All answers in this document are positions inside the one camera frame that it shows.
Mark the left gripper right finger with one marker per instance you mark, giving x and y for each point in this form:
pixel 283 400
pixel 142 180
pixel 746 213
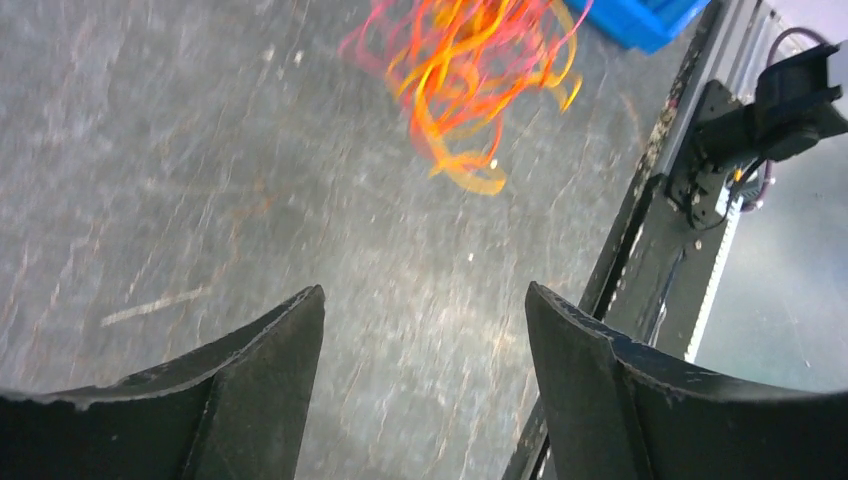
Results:
pixel 616 408

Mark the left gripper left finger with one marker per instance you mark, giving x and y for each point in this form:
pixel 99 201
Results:
pixel 235 408

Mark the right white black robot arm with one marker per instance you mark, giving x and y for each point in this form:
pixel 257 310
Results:
pixel 725 153

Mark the blue plastic bin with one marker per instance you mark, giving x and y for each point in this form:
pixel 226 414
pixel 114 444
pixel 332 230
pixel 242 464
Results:
pixel 647 25

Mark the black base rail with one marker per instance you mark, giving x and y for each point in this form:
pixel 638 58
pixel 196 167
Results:
pixel 650 279

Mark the white toothed cable duct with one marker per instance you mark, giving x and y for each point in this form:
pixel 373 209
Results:
pixel 718 265

